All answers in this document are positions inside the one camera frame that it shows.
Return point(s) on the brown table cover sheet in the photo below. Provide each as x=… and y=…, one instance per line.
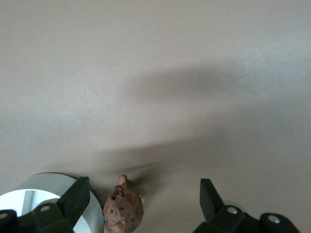
x=155, y=72

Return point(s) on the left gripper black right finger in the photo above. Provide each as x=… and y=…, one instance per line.
x=213, y=213

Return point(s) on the brown lion figurine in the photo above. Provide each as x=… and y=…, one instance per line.
x=124, y=214

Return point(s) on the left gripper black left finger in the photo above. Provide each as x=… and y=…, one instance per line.
x=70, y=208

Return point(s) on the white round desk lamp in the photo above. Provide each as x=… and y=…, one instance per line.
x=46, y=183

